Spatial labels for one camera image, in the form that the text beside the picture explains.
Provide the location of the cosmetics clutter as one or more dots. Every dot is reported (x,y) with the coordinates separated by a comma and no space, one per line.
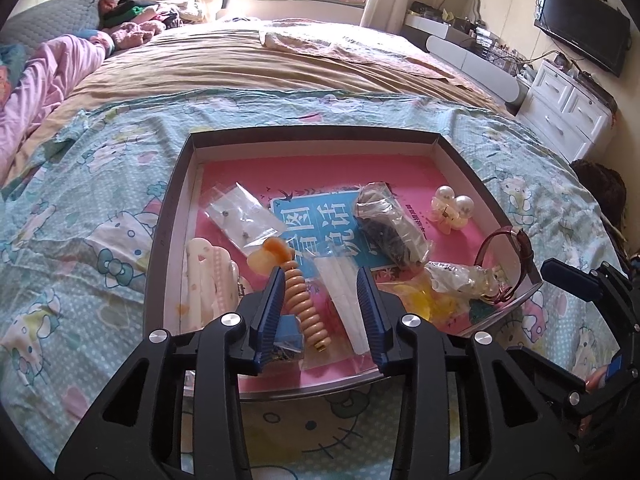
(485,40)

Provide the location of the pink quilt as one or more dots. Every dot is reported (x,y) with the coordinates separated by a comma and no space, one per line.
(45,85)

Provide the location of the white vanity table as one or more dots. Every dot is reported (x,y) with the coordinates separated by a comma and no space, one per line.
(470,60)

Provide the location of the tan blanket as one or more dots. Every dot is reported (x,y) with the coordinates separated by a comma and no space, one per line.
(225,75)

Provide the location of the pearl hair clip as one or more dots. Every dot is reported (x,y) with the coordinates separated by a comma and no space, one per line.
(452,205)

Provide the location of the vanity mirror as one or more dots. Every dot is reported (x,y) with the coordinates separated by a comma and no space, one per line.
(462,2)

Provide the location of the grey quilted pillow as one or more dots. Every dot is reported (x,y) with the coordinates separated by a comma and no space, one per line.
(50,15)

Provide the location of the cartoon print bedsheet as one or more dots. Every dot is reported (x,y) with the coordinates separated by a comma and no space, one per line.
(75,260)

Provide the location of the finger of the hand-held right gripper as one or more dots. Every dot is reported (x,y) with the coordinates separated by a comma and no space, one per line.
(570,278)
(565,385)

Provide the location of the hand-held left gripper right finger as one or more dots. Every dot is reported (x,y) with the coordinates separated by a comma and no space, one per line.
(370,310)

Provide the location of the clear bag of dark beads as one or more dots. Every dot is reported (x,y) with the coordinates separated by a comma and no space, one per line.
(390,230)

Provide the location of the pink fluffy garment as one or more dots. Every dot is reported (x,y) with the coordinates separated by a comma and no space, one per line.
(132,35)

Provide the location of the grey cardboard box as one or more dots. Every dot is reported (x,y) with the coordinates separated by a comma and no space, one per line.
(165,220)

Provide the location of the pale lace blanket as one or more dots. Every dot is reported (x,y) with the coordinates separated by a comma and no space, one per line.
(350,52)

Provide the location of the white drawer cabinet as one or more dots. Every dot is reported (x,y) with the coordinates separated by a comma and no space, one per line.
(565,105)

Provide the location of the dark brown bundle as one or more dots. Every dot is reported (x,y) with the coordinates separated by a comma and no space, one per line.
(600,195)

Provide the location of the white hair claw clip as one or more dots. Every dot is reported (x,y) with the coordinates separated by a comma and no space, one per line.
(205,275)

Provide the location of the clear bag with white strips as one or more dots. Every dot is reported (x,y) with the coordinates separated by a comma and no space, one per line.
(345,280)

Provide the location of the pile of clothes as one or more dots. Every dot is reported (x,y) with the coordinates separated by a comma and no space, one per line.
(150,10)

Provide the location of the small zip bag with earrings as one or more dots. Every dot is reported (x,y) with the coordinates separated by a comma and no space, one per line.
(240,215)

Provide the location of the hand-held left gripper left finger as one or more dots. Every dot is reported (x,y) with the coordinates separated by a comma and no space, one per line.
(267,310)

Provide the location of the black flat television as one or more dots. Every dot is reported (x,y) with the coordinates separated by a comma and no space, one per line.
(582,25)

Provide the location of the yellow bangle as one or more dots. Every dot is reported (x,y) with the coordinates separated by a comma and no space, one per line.
(417,302)

